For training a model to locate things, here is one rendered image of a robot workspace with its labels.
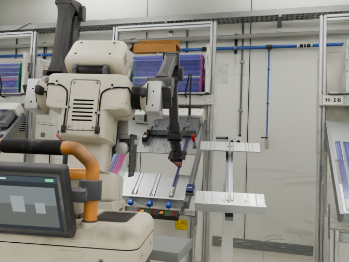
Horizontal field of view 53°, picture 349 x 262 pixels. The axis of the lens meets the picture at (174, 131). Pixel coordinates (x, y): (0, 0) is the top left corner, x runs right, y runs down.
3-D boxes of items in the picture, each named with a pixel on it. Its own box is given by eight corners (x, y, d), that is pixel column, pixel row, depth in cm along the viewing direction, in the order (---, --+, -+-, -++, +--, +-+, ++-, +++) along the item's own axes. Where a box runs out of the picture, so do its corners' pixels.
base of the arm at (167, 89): (136, 87, 124) (170, 87, 123) (141, 77, 131) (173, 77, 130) (138, 108, 129) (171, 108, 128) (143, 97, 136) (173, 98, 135)
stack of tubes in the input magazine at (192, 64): (201, 92, 237) (202, 52, 239) (130, 92, 250) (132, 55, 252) (204, 95, 249) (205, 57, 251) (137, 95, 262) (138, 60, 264)
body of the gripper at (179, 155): (170, 153, 210) (168, 143, 205) (187, 153, 207) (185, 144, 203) (168, 160, 205) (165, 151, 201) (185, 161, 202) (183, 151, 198)
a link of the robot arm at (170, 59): (161, 47, 172) (182, 47, 171) (162, 74, 179) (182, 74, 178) (144, 81, 133) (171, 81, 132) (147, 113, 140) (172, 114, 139)
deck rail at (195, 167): (188, 209, 192) (187, 201, 188) (185, 208, 193) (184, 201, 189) (207, 127, 245) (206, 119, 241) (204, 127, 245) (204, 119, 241)
